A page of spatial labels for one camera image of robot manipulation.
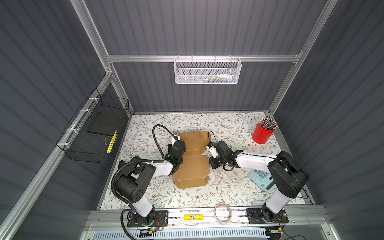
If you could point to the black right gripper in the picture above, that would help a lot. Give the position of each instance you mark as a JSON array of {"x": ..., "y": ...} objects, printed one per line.
[{"x": 212, "y": 162}]

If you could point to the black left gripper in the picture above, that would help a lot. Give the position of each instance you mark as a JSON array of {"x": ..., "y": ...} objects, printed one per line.
[{"x": 169, "y": 149}]

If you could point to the brown cardboard box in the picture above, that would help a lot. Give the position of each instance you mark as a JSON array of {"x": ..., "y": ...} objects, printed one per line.
[{"x": 195, "y": 169}]

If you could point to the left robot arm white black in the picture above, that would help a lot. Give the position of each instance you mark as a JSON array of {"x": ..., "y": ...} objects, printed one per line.
[{"x": 131, "y": 180}]

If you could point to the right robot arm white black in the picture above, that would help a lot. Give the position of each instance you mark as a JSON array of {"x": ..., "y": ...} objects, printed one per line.
[{"x": 287, "y": 174}]

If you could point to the red metal pencil cup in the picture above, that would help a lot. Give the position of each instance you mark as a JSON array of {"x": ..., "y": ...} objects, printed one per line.
[{"x": 261, "y": 135}]

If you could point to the teal calculator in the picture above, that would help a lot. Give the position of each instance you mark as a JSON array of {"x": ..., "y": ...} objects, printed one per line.
[{"x": 263, "y": 179}]

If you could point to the bundle of coloured pencils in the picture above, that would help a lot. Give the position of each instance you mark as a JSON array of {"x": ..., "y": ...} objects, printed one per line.
[{"x": 267, "y": 123}]

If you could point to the black stapler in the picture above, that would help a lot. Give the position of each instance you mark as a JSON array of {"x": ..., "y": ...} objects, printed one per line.
[{"x": 121, "y": 165}]

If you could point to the yellow striped tool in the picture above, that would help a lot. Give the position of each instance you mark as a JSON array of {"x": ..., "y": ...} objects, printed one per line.
[{"x": 112, "y": 142}]

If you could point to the yellow spirit level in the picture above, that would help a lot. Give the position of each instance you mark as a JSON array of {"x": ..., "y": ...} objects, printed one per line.
[{"x": 193, "y": 217}]

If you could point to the clear tape roll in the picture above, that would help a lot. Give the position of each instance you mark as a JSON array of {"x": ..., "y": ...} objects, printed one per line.
[{"x": 222, "y": 213}]

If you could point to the black foam pad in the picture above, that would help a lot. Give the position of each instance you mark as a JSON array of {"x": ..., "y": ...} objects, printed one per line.
[{"x": 104, "y": 124}]

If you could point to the markers in white basket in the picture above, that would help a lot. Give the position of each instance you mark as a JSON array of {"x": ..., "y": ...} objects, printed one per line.
[{"x": 225, "y": 78}]

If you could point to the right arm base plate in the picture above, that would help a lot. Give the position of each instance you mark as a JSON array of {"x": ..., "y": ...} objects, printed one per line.
[{"x": 263, "y": 215}]

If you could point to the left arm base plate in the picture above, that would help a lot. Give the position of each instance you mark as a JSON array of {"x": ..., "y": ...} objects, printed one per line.
[{"x": 156, "y": 218}]

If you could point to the white wire mesh basket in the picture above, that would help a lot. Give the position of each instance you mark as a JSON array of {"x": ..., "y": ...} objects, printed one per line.
[{"x": 189, "y": 71}]

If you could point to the black wire mesh basket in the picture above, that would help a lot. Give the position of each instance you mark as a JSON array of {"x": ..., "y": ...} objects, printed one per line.
[{"x": 78, "y": 144}]

